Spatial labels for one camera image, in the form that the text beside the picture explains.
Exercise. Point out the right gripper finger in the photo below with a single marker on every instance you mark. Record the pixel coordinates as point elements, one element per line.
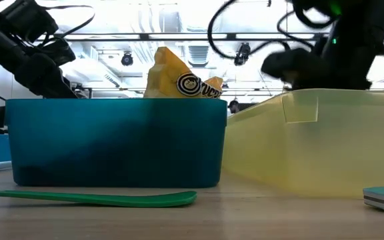
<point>292,61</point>
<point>303,81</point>

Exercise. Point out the yellow translucent plastic bin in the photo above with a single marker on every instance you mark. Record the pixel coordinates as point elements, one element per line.
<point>328,150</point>

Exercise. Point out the yellow ramen noodle pack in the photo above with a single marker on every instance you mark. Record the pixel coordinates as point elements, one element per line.
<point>168,76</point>

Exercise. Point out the black framed ceiling light strip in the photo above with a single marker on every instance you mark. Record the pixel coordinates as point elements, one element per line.
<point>231,36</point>

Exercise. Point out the teal blue plastic bin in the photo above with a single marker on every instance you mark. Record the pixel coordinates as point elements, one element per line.
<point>112,143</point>

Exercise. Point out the black hanging ceiling camera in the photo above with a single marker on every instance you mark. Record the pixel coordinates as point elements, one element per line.
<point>127,59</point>
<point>242,53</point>

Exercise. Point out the black horizontal rail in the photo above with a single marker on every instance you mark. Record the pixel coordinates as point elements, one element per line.
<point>112,89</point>

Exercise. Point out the silver ventilation duct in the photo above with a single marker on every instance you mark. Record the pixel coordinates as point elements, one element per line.
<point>198,55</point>

